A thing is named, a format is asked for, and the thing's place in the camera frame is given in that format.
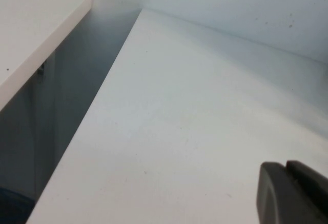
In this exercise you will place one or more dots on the white side table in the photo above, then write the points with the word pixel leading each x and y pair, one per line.
pixel 30 29

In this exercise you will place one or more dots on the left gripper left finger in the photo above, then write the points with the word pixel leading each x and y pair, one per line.
pixel 279 198

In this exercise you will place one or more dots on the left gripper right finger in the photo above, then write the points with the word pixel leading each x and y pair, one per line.
pixel 310 179

